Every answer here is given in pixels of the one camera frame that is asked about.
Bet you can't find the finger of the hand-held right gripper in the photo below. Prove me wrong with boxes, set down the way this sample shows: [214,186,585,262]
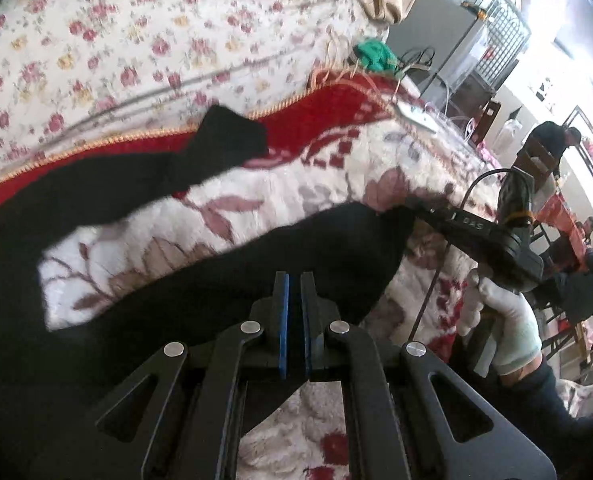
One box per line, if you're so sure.
[381,202,452,233]

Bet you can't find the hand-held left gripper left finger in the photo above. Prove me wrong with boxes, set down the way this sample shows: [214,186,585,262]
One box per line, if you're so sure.
[94,271,290,480]

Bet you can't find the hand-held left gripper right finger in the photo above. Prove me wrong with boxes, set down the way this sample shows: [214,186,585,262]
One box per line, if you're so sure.
[301,271,557,480]

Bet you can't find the black pants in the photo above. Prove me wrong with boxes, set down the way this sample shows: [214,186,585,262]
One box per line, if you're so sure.
[0,105,417,480]

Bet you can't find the person's right forearm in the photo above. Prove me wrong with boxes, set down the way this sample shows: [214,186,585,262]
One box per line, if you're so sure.
[447,352,593,480]

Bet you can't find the person's right hand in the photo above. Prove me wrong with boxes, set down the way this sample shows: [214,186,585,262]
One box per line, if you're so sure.
[457,269,543,377]

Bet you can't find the red tablecloth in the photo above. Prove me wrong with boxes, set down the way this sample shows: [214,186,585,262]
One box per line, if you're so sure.
[535,192,588,247]

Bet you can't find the white card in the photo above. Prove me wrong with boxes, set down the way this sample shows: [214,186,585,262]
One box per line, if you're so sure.
[395,102,438,134]

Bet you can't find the red white plush leaf blanket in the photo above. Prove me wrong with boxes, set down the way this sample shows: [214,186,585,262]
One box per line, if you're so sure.
[0,67,593,480]

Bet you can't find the green cloth item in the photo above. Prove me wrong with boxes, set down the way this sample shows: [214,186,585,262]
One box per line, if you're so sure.
[354,40,398,74]

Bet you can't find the grey cabinet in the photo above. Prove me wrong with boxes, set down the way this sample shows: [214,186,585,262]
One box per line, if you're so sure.
[387,0,488,107]

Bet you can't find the white window grille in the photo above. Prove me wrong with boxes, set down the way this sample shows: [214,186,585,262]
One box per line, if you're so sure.
[475,0,533,92]

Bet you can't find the white floral quilt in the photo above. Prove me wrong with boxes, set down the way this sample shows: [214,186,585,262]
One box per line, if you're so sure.
[0,0,392,181]

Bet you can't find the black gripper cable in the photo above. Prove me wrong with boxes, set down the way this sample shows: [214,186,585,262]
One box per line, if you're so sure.
[407,169,516,348]

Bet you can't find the framed wall picture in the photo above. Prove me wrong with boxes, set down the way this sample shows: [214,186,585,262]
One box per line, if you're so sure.
[561,105,593,186]

